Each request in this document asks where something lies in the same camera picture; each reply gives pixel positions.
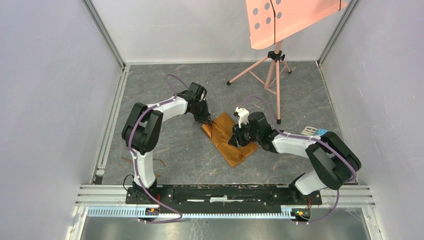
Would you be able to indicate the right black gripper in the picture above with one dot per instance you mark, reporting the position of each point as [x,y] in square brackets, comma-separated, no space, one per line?
[236,139]

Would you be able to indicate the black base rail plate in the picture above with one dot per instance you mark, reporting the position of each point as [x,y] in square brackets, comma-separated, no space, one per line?
[221,198]

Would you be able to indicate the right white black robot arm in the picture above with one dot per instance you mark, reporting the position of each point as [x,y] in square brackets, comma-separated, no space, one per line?
[333,162]

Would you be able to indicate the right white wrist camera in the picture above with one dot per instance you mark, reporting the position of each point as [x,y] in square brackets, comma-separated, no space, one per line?
[242,115]

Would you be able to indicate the pink music stand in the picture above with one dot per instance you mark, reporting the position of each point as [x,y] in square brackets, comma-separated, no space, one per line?
[272,21]

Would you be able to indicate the blue toy brick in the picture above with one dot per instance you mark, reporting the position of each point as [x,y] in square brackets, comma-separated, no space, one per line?
[321,131]

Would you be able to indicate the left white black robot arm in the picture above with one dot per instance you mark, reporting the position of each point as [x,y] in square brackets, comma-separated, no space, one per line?
[142,130]

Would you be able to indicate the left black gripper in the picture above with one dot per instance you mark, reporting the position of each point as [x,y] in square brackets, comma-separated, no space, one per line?
[205,118]

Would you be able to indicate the white toy window frame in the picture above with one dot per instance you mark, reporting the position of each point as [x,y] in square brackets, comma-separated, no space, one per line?
[309,131]

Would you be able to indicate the orange cloth napkin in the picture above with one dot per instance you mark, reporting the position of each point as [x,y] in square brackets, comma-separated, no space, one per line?
[219,133]

